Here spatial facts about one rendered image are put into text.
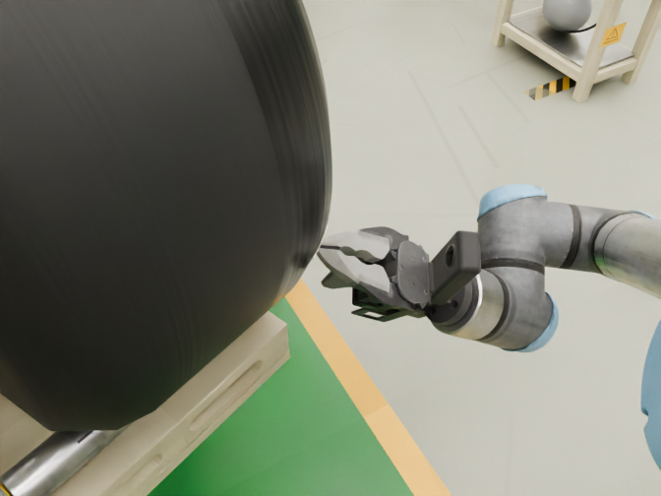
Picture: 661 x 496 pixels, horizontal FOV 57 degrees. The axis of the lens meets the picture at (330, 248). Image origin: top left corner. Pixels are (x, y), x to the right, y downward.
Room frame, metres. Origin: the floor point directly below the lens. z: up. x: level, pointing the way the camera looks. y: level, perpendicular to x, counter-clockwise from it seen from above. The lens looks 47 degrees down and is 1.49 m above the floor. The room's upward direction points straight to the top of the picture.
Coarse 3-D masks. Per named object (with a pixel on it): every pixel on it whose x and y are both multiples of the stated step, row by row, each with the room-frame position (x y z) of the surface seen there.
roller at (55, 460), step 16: (64, 432) 0.28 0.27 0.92; (80, 432) 0.28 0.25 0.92; (96, 432) 0.28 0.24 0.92; (112, 432) 0.29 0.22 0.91; (48, 448) 0.26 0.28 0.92; (64, 448) 0.27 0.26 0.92; (80, 448) 0.27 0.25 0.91; (96, 448) 0.27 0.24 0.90; (16, 464) 0.25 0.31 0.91; (32, 464) 0.25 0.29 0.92; (48, 464) 0.25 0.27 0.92; (64, 464) 0.25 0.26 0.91; (80, 464) 0.26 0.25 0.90; (16, 480) 0.23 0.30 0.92; (32, 480) 0.23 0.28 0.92; (48, 480) 0.24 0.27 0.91; (64, 480) 0.24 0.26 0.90
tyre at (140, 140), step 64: (0, 0) 0.28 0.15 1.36; (64, 0) 0.29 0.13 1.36; (128, 0) 0.31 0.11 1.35; (192, 0) 0.34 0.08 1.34; (256, 0) 0.36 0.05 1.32; (0, 64) 0.26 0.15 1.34; (64, 64) 0.27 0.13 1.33; (128, 64) 0.29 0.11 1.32; (192, 64) 0.31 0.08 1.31; (256, 64) 0.34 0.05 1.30; (320, 64) 0.42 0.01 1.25; (0, 128) 0.24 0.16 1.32; (64, 128) 0.25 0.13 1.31; (128, 128) 0.27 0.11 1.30; (192, 128) 0.29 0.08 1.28; (256, 128) 0.32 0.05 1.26; (320, 128) 0.36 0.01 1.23; (0, 192) 0.22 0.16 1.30; (64, 192) 0.23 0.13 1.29; (128, 192) 0.25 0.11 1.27; (192, 192) 0.27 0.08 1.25; (256, 192) 0.30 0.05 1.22; (320, 192) 0.35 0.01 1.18; (0, 256) 0.21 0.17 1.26; (64, 256) 0.22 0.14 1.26; (128, 256) 0.23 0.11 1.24; (192, 256) 0.26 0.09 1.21; (256, 256) 0.29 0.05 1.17; (0, 320) 0.20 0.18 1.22; (64, 320) 0.20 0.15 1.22; (128, 320) 0.22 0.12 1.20; (192, 320) 0.25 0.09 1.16; (256, 320) 0.32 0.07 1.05; (0, 384) 0.23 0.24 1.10; (64, 384) 0.20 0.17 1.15; (128, 384) 0.21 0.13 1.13
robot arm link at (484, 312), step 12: (480, 276) 0.47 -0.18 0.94; (492, 276) 0.49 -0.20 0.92; (480, 288) 0.45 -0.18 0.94; (492, 288) 0.46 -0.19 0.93; (480, 300) 0.44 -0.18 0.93; (492, 300) 0.45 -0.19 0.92; (468, 312) 0.43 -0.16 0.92; (480, 312) 0.43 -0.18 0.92; (492, 312) 0.44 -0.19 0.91; (432, 324) 0.45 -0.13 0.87; (456, 324) 0.43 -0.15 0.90; (468, 324) 0.42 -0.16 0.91; (480, 324) 0.43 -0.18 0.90; (492, 324) 0.43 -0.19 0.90; (456, 336) 0.43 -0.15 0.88; (468, 336) 0.43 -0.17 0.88; (480, 336) 0.43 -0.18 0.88
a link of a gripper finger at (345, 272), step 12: (324, 252) 0.42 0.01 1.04; (336, 252) 0.42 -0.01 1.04; (324, 264) 0.41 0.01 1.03; (336, 264) 0.41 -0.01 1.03; (348, 264) 0.41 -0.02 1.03; (360, 264) 0.42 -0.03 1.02; (336, 276) 0.41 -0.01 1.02; (348, 276) 0.40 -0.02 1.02; (360, 276) 0.41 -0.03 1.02; (372, 276) 0.41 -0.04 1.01; (384, 276) 0.42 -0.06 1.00; (384, 288) 0.41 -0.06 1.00
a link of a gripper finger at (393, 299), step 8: (360, 288) 0.40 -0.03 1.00; (368, 288) 0.40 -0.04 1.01; (376, 288) 0.40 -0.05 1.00; (392, 288) 0.41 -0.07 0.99; (376, 296) 0.39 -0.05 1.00; (384, 296) 0.40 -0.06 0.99; (392, 296) 0.40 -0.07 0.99; (400, 296) 0.41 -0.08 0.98; (376, 304) 0.40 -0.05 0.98; (384, 304) 0.39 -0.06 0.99; (392, 304) 0.39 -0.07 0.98; (400, 304) 0.40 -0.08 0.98; (408, 304) 0.40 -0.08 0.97
